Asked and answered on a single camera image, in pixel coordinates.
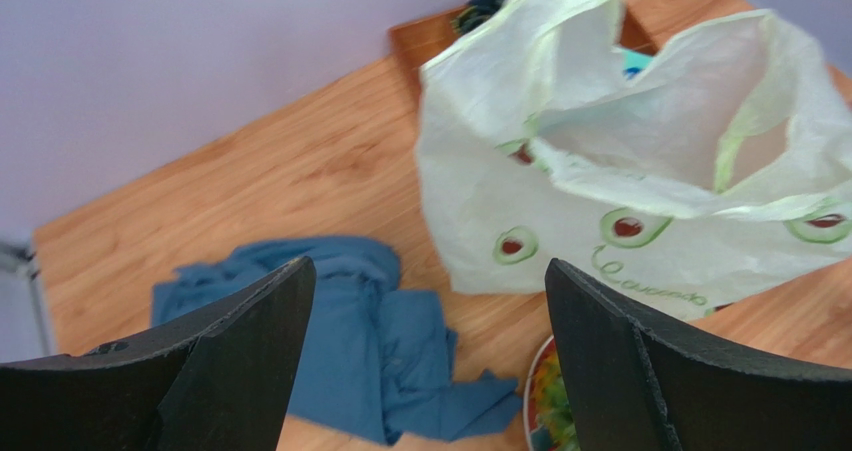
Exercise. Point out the dark blue yellow sock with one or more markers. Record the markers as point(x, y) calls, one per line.
point(474, 14)

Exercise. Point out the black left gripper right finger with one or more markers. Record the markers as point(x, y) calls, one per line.
point(639, 379)

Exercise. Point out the wooden compartment tray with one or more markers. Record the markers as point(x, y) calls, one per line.
point(417, 42)

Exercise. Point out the fake pineapple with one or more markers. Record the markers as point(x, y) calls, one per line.
point(552, 404)

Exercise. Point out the red and teal floral plate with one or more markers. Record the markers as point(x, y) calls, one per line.
point(536, 397)

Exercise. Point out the teal white sock right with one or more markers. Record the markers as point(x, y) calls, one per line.
point(634, 62)

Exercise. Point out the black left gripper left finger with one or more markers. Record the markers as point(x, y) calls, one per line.
point(218, 378)

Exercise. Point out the blue cloth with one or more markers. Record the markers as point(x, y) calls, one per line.
point(377, 361)

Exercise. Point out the pale yellow plastic bag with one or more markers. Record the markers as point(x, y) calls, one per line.
point(720, 171)

